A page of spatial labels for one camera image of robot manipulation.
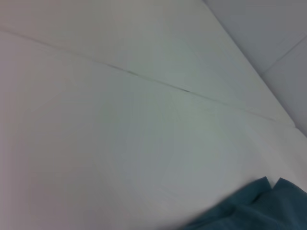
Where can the teal blue shirt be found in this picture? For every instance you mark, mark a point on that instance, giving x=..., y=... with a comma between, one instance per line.
x=259, y=210

